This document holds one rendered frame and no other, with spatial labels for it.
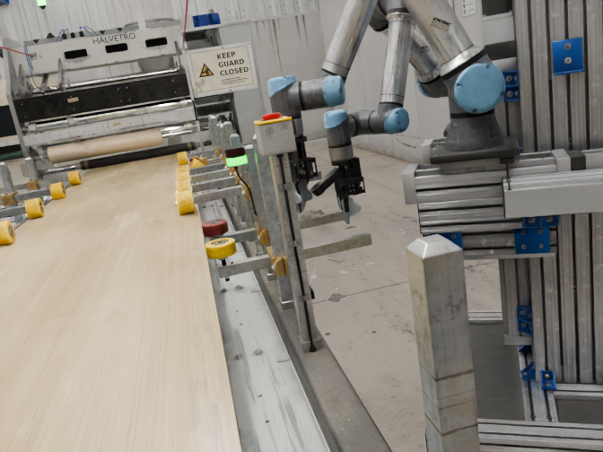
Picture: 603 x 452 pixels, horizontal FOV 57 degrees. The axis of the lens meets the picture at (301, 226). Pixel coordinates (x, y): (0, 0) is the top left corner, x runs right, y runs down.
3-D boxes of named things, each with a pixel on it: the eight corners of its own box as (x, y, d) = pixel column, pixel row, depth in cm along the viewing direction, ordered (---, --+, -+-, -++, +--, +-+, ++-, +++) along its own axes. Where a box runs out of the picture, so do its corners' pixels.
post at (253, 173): (281, 290, 179) (255, 143, 167) (283, 293, 176) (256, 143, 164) (270, 292, 179) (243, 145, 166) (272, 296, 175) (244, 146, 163)
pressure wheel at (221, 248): (224, 274, 156) (216, 236, 153) (248, 275, 152) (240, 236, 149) (206, 285, 150) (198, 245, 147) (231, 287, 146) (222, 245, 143)
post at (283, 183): (317, 339, 130) (285, 150, 118) (322, 348, 125) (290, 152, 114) (299, 343, 129) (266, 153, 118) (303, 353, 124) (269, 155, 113)
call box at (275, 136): (291, 151, 120) (285, 115, 118) (298, 154, 113) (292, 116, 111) (259, 157, 119) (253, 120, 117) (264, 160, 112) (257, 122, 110)
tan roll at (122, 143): (231, 131, 426) (229, 115, 422) (233, 132, 414) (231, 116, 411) (38, 166, 402) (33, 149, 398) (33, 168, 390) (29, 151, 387)
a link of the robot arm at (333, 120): (353, 108, 172) (334, 112, 167) (359, 143, 175) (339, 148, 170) (336, 108, 178) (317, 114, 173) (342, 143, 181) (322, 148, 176)
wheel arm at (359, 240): (369, 244, 159) (367, 230, 158) (372, 247, 156) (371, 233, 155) (219, 277, 152) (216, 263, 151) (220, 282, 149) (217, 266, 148)
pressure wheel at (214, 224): (231, 249, 179) (225, 215, 176) (234, 256, 172) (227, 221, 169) (207, 255, 178) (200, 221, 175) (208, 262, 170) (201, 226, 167)
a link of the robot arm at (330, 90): (344, 73, 147) (303, 80, 149) (339, 73, 136) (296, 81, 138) (347, 103, 149) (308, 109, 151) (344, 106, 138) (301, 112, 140)
